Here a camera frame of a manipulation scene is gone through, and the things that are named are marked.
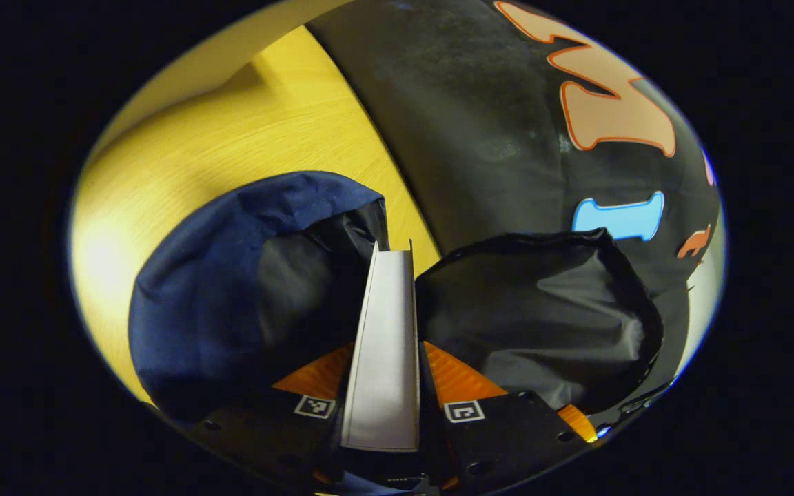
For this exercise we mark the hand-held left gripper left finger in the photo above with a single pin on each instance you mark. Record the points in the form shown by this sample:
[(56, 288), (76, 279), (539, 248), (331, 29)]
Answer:
[(259, 430)]

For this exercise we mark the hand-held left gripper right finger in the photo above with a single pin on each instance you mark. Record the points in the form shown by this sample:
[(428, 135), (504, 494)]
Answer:
[(500, 434)]

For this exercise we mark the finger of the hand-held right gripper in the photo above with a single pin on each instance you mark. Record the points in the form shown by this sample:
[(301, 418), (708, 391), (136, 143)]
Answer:
[(579, 421)]

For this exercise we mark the grey cover book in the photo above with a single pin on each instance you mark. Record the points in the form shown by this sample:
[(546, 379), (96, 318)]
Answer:
[(383, 358)]

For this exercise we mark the blue schoolbag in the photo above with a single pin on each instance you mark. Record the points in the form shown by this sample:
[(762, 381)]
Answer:
[(218, 275)]

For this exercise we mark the black backdrop cloth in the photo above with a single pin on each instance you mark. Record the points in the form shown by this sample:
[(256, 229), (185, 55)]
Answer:
[(473, 138)]

